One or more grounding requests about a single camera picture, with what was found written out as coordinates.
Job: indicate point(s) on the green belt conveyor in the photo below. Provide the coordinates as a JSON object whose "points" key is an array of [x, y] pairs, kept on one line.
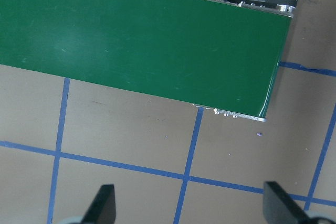
{"points": [[131, 37]]}

